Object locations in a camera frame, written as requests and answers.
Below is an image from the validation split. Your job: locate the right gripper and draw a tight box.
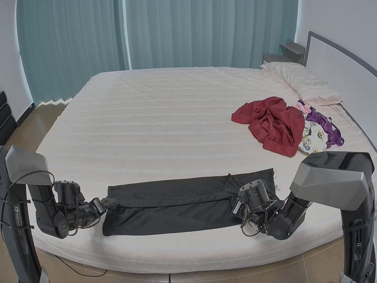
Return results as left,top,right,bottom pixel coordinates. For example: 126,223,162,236
230,201,245,219

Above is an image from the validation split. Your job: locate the dark red garment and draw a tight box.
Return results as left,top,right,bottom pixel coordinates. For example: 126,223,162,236
231,97,305,157

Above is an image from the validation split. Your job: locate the black cable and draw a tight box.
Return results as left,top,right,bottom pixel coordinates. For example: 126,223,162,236
0,171,56,209
241,217,265,237
53,255,108,277

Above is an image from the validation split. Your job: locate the pink garment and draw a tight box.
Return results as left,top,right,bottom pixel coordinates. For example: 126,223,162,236
295,100,313,114

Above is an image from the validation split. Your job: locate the pale pink pillow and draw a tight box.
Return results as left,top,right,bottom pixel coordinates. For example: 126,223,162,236
259,61,343,107

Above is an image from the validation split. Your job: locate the black T-shirt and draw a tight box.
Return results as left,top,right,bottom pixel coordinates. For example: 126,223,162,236
102,167,280,236

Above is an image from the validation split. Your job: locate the blue-green curtain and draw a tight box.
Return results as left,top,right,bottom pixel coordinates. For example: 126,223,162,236
121,0,299,69
16,0,131,104

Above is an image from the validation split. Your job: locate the grey bedside table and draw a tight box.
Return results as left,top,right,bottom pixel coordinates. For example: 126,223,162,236
263,39,305,65

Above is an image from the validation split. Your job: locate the white printed garment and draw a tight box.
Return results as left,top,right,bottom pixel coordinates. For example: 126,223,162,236
299,121,327,154

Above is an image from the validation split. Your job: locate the bed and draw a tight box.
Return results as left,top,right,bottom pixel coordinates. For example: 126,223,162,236
29,31,377,275

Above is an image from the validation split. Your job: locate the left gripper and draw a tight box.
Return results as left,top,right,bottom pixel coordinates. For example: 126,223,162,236
93,198,117,216

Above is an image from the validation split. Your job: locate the purple satin garment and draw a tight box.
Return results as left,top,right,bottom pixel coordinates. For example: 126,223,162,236
305,107,344,149

